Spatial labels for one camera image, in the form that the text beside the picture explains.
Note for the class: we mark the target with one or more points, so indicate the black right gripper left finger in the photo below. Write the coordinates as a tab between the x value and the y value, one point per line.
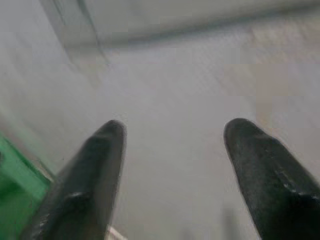
87	180

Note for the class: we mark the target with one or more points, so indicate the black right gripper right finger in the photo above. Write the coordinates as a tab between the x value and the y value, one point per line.
270	180

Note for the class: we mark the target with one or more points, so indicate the green plastic object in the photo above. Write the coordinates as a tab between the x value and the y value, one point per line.
17	190

